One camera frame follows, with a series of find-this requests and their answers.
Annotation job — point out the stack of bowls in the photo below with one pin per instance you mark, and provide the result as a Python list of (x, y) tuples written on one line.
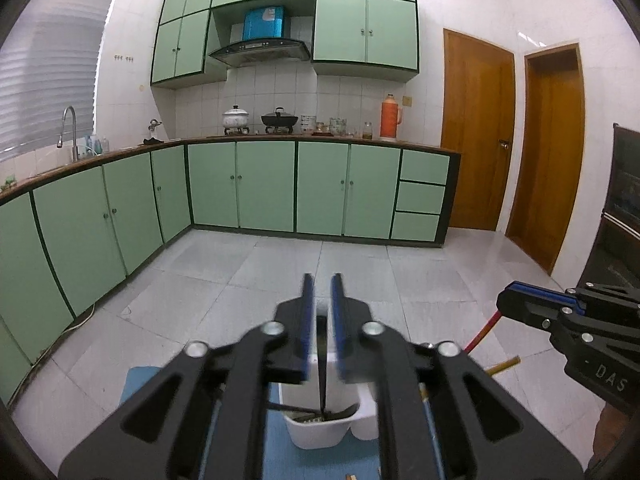
[(307, 124)]

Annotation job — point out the black glass-front cabinet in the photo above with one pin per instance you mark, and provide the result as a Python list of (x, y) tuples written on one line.
[(620, 220)]

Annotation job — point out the white two-compartment utensil holder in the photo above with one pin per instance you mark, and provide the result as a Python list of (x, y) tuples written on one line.
[(320, 435)]

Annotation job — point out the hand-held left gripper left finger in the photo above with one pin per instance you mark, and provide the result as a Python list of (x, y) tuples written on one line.
[(307, 330)]

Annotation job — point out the white enamel pot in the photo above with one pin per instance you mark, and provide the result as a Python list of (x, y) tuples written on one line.
[(235, 119)]

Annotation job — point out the white window blind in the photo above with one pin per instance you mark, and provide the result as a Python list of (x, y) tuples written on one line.
[(50, 70)]

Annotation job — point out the black range hood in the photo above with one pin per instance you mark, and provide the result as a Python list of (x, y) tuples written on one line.
[(260, 52)]

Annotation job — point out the green base cabinets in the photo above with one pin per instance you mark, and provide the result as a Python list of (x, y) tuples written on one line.
[(265, 185)]

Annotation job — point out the orange thermos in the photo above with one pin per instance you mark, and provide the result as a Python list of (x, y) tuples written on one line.
[(390, 120)]

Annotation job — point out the blue hood cover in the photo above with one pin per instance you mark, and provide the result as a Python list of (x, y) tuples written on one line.
[(265, 22)]

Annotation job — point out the glass jar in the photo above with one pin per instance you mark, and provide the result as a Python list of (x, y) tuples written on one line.
[(368, 131)]

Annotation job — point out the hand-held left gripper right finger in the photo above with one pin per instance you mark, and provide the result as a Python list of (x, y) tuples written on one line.
[(340, 330)]

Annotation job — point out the metal kitchen faucet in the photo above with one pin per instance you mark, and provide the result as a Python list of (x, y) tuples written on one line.
[(72, 125)]

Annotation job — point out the green wall cabinets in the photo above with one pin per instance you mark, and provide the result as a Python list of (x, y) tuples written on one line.
[(340, 25)]

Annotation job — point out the wooden side door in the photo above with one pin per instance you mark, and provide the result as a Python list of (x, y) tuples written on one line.
[(547, 160)]

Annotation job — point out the black spoon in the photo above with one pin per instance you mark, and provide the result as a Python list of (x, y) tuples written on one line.
[(282, 405)]

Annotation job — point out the black wok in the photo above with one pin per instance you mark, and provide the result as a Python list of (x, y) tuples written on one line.
[(279, 120)]

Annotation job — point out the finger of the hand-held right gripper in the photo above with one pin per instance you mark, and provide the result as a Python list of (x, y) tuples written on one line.
[(610, 296), (530, 302)]

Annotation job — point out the plain bamboo chopstick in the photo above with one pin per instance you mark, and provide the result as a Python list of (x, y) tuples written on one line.
[(505, 365)]

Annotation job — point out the bottles by sink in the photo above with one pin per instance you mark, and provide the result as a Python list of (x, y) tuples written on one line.
[(97, 145)]

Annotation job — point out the blue table mat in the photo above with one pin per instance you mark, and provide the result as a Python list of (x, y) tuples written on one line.
[(145, 385)]

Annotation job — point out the closed wooden door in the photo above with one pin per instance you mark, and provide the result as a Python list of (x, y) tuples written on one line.
[(475, 135)]

